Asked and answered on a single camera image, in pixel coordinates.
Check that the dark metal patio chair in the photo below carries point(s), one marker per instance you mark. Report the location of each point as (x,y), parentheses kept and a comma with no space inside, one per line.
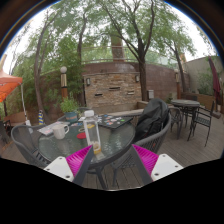
(176,116)
(203,120)

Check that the folded maroon parasol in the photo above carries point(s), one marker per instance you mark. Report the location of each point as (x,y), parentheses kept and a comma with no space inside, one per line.
(215,81)

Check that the blue yellow striped bollard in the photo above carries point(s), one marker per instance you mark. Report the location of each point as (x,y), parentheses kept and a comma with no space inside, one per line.
(41,117)

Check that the orange canopy with white pole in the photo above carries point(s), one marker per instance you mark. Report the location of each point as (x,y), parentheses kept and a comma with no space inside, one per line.
(8,85)

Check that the black wall lantern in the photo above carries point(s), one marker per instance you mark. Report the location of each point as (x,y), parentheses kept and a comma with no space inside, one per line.
(88,81)
(137,78)

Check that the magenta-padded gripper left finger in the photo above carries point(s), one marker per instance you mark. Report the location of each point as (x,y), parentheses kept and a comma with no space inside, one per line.
(60,166)

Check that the black backpack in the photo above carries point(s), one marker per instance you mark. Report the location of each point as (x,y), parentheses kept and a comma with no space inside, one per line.
(151,116)

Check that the round dark patio table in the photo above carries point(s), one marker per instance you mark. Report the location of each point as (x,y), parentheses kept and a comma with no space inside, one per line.
(185,103)

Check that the white ribbed mug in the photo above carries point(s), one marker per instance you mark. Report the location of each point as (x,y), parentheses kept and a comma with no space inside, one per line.
(59,131)

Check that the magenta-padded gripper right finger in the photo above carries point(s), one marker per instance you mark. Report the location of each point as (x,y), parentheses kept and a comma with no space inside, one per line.
(166,165)

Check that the silver laptop with stickers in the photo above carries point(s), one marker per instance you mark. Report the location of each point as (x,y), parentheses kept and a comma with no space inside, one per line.
(45,129)

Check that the green plant in teal pot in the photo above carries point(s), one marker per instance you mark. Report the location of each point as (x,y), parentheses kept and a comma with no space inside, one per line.
(69,106)

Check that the grey wall box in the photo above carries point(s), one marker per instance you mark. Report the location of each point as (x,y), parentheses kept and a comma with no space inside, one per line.
(150,94)

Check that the flat round red coaster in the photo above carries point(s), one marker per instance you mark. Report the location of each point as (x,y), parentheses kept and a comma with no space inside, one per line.
(81,135)

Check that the clear plastic drink bottle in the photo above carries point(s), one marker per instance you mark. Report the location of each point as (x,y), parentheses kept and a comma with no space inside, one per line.
(91,133)

